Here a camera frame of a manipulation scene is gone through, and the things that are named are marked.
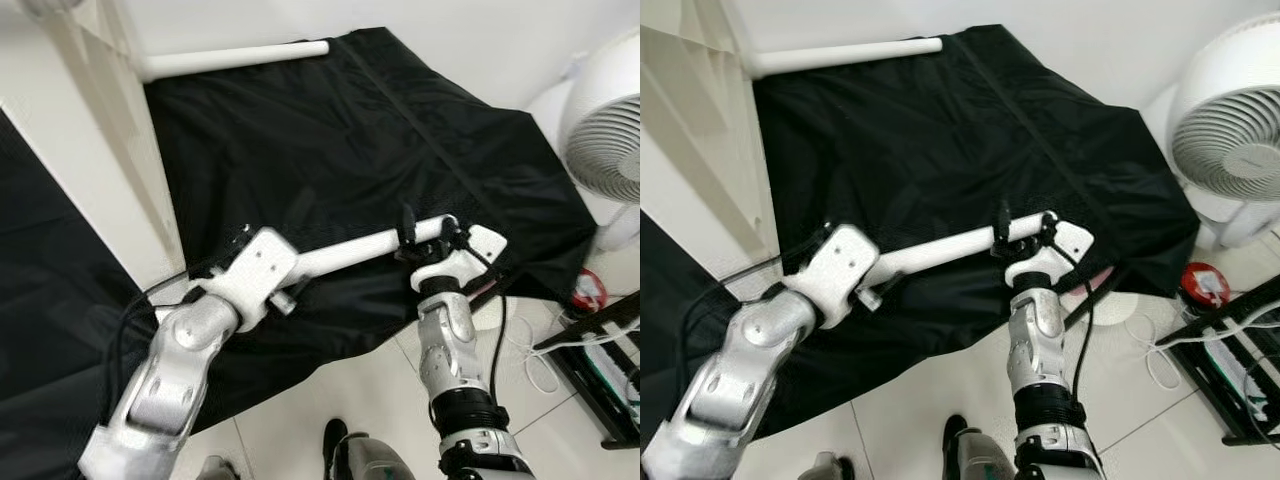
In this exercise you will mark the pink flat sheet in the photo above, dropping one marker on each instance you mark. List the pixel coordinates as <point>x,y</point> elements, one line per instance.
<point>1100,280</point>
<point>485,296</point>

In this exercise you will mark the white plastic ribbed table top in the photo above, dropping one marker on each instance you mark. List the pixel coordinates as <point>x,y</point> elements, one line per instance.
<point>700,150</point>
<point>80,150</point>

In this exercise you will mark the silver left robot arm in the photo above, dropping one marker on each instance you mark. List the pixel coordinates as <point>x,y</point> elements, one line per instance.
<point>745,380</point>
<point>175,380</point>

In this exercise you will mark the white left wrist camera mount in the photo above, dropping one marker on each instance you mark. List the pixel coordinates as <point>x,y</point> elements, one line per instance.
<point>255,275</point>
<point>840,268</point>

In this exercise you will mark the dark robot right foot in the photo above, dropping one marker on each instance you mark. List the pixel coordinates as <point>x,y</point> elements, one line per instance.
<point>365,455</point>
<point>975,452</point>

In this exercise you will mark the black table cloth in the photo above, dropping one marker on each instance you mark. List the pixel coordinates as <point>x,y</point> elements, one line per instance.
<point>350,160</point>
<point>960,160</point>

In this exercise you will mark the red round device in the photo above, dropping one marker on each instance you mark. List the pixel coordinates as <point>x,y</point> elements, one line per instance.
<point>590,290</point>
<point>1205,287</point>

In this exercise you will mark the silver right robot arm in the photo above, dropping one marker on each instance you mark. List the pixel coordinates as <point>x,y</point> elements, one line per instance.
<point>455,360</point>
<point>1040,360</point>

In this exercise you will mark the white power strip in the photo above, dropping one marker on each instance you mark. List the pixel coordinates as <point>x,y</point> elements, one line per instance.
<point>1250,368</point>
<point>615,370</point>

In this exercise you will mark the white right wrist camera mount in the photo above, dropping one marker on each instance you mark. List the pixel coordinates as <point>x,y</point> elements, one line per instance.
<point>1065,250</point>
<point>470,255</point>

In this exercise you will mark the black metal floor rack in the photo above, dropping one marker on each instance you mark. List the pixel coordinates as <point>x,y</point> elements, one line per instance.
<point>1220,400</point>
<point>600,400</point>

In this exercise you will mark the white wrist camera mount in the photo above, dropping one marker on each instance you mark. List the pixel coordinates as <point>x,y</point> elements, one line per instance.
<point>255,275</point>
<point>840,268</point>
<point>1065,250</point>
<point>470,255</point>

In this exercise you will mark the grey robot left foot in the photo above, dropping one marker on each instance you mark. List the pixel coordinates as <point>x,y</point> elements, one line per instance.
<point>825,468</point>
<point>217,469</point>

